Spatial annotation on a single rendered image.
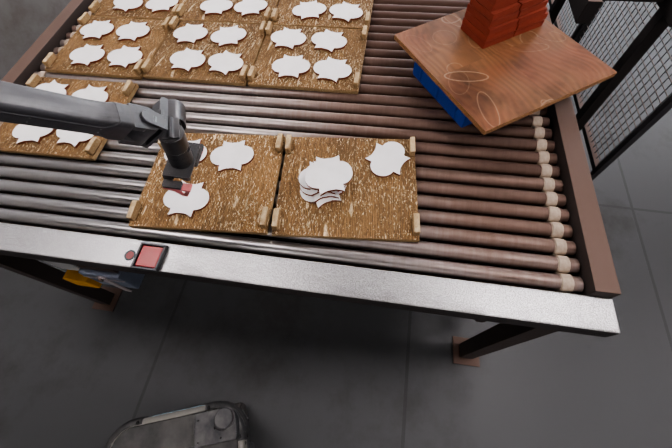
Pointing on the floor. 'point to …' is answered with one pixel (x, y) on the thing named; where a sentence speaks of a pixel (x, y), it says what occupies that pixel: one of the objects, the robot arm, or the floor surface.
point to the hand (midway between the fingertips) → (189, 178)
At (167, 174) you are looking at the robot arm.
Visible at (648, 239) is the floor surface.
